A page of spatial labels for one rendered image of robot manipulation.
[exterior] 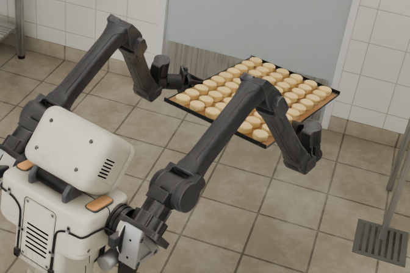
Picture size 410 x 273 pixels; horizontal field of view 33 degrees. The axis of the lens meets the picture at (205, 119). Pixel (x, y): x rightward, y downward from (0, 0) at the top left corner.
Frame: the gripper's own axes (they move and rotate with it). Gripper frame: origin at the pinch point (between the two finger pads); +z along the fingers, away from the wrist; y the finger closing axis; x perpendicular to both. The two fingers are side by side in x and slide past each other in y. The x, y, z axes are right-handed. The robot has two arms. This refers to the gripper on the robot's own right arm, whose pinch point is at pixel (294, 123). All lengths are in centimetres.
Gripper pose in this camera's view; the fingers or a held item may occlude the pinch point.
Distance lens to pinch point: 239.9
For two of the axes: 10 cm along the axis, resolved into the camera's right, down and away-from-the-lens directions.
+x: -9.6, -0.5, -2.6
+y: 1.8, -8.5, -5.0
